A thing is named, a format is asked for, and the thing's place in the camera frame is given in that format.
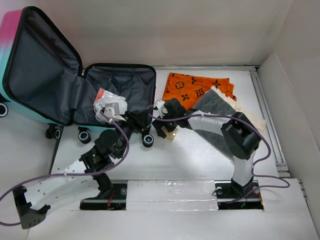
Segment clear packet with round pad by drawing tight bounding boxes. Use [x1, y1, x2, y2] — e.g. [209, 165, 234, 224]
[93, 88, 109, 105]

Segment grey cream fleece blanket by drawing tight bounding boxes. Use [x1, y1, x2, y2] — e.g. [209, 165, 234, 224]
[192, 87, 266, 159]

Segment orange patterned towel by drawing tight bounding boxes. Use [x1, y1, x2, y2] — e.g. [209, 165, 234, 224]
[162, 72, 237, 110]

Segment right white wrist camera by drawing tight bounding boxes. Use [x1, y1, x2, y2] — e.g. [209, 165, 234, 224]
[154, 100, 168, 118]

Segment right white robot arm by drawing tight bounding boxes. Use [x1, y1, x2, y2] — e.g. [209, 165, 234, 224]
[152, 98, 261, 197]

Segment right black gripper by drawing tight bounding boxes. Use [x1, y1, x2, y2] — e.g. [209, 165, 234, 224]
[152, 110, 179, 139]

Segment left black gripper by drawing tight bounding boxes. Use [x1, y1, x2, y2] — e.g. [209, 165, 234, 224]
[113, 109, 148, 159]

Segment small gold box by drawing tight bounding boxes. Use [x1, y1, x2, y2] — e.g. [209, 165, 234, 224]
[161, 126, 177, 141]

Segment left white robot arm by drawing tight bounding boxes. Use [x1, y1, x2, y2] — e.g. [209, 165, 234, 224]
[12, 107, 153, 230]

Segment white drawstring bag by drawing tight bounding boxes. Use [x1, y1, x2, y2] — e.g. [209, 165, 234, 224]
[93, 91, 128, 123]

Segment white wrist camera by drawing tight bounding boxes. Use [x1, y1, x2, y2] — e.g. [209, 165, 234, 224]
[102, 102, 123, 121]
[154, 100, 168, 118]

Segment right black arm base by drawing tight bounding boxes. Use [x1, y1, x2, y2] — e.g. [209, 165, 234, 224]
[211, 180, 264, 210]

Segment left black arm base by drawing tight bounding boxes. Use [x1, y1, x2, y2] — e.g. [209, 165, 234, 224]
[79, 180, 128, 211]

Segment teal pink open suitcase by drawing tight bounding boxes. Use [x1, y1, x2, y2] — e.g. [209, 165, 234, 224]
[0, 6, 156, 144]

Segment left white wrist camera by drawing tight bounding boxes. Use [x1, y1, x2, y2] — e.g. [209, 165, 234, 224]
[102, 102, 123, 121]

